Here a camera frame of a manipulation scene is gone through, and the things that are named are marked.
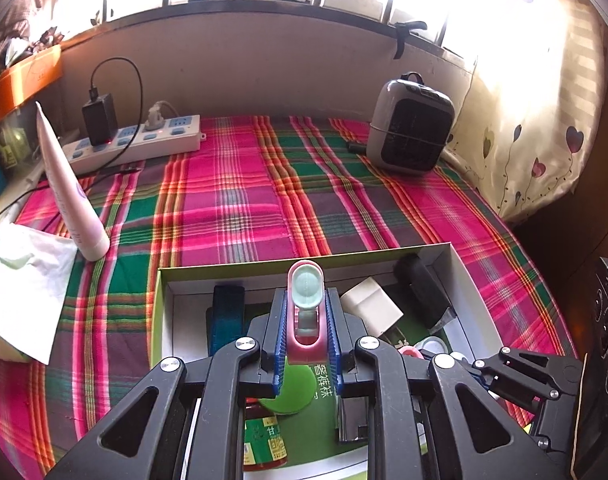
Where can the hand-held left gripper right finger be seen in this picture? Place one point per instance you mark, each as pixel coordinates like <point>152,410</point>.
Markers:
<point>334,340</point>

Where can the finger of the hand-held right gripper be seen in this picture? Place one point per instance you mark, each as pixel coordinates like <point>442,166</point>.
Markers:
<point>514,390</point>
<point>534,360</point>

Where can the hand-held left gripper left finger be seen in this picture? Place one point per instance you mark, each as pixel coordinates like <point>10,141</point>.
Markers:
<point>280,340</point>

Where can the white wall charger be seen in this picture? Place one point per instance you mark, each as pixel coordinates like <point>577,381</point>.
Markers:
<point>369,305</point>

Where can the green cap white knob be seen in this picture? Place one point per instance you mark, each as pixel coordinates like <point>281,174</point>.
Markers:
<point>289,390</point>

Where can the blue translucent plastic case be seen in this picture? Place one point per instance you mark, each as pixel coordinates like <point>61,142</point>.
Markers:
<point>228,315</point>

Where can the pink and mint gadget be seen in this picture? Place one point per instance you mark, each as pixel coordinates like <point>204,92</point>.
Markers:
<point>306,285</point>

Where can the clear plastic round lid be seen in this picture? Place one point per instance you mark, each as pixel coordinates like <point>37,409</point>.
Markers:
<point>434,346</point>

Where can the green cardboard box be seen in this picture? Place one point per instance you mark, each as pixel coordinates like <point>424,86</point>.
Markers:
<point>189,320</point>

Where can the brown bottle green label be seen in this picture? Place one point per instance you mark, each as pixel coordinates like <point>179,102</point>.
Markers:
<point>266,440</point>

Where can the black rectangular device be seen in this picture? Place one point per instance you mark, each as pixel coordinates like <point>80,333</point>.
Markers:
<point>424,285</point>

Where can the plaid pink green blanket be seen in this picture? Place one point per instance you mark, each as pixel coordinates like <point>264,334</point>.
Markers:
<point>284,200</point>

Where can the small black plug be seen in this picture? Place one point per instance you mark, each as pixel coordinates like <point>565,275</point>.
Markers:
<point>357,147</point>

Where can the small grey heater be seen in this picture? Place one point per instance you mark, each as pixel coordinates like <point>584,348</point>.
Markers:
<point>409,130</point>

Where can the white power strip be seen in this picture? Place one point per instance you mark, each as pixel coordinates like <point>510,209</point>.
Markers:
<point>179,135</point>

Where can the pink cosmetic tube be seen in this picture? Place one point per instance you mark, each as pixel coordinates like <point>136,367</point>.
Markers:
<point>74,200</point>

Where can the heart print cream cloth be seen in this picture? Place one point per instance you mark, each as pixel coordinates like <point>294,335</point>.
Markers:
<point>534,110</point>

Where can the white plug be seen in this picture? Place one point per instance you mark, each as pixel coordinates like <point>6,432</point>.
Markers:
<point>155,120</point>

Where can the white tissue pack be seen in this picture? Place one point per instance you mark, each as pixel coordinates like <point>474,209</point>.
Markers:
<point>19,285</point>

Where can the black power adapter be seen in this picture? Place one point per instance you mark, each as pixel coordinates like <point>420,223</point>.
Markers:
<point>100,120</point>

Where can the black hook clip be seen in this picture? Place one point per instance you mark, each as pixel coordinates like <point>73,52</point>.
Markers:
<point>401,40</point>

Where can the dark storage box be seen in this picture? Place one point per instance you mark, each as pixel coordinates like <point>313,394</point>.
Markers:
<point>14,135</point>

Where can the orange storage box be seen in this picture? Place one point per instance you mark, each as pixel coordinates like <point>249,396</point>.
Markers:
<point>19,80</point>

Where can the brown checked cloth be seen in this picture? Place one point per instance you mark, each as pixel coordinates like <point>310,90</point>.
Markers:
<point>14,35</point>

